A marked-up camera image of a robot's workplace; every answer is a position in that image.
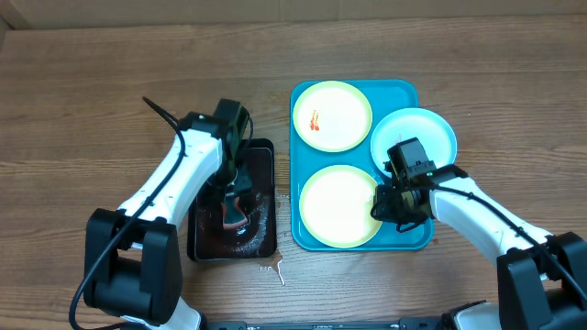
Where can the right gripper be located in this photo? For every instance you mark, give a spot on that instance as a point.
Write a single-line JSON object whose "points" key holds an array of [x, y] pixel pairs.
{"points": [[390, 213]]}

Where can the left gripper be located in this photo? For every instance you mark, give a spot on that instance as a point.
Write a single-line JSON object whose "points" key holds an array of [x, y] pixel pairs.
{"points": [[245, 183]]}

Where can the green orange sponge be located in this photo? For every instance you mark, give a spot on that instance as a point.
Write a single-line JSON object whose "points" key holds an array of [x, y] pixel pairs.
{"points": [[233, 216]]}

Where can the yellow-green plate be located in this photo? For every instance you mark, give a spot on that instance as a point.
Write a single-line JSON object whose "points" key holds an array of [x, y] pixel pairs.
{"points": [[332, 116], [335, 206]]}

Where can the light blue plate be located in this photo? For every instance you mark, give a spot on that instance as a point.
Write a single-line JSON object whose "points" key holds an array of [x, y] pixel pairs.
{"points": [[433, 131]]}

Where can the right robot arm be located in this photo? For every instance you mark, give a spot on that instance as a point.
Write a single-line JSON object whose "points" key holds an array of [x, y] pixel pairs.
{"points": [[541, 277]]}

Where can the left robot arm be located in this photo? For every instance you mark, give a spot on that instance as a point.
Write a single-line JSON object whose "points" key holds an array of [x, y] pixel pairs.
{"points": [[132, 267]]}

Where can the black water tray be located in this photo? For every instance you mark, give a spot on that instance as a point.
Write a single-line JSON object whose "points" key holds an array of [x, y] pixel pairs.
{"points": [[207, 240]]}

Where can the teal plastic tray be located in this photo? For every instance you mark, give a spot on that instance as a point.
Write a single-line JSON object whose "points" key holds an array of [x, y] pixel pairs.
{"points": [[385, 96]]}

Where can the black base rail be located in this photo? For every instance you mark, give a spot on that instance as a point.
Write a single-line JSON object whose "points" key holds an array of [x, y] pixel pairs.
{"points": [[405, 323]]}

